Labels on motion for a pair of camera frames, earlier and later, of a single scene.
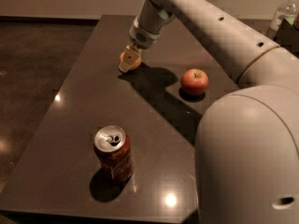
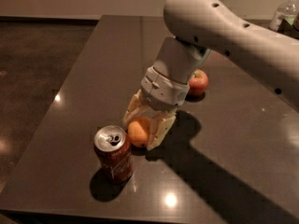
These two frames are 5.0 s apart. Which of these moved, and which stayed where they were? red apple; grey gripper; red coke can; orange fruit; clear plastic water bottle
Moved: orange fruit; grey gripper
Stayed: clear plastic water bottle; red apple; red coke can
